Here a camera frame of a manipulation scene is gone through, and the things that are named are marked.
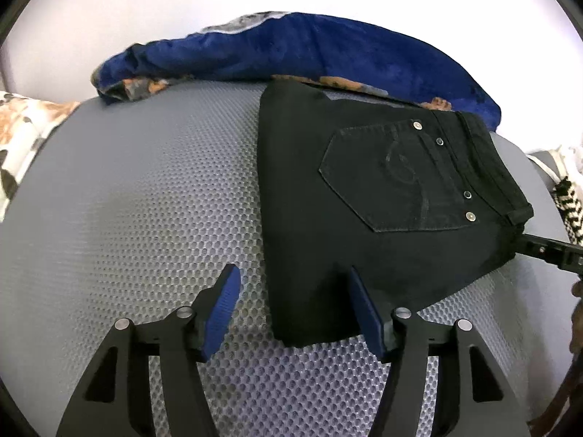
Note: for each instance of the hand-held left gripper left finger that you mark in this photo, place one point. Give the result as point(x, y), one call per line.
point(223, 309)

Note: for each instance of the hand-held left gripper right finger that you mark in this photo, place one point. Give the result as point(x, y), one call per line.
point(366, 318)

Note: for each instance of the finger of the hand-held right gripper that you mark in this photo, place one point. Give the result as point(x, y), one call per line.
point(546, 250)

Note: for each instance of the black denim pants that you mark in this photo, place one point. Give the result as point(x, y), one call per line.
point(319, 218)

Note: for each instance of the black and white zigzag cloth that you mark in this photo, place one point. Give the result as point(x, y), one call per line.
point(571, 209)

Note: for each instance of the white knitted cloth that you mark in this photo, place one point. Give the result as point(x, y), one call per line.
point(569, 159)

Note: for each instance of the grey mesh mat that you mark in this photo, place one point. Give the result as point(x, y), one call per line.
point(136, 191)

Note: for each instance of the blue blanket with orange print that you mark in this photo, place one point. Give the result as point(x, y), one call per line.
point(319, 50)

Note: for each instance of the white floral cloth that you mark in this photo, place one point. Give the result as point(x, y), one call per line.
point(22, 123)

